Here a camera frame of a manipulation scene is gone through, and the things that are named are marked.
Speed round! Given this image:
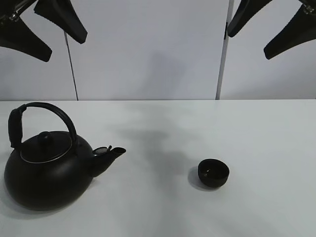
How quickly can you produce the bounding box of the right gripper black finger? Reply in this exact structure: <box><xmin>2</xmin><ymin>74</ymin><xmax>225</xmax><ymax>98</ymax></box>
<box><xmin>264</xmin><ymin>4</ymin><xmax>316</xmax><ymax>59</ymax></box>
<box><xmin>227</xmin><ymin>0</ymin><xmax>272</xmax><ymax>38</ymax></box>

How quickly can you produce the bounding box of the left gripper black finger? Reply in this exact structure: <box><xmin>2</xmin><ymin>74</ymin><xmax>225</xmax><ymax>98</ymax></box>
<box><xmin>34</xmin><ymin>0</ymin><xmax>87</xmax><ymax>44</ymax></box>
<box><xmin>0</xmin><ymin>15</ymin><xmax>52</xmax><ymax>62</ymax></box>

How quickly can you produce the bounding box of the black round teapot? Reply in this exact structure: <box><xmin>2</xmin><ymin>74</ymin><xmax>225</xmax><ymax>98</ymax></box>
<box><xmin>4</xmin><ymin>102</ymin><xmax>126</xmax><ymax>211</ymax></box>

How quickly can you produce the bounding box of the small black teacup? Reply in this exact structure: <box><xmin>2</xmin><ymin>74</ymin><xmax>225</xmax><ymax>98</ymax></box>
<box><xmin>197</xmin><ymin>158</ymin><xmax>230</xmax><ymax>189</ymax></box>

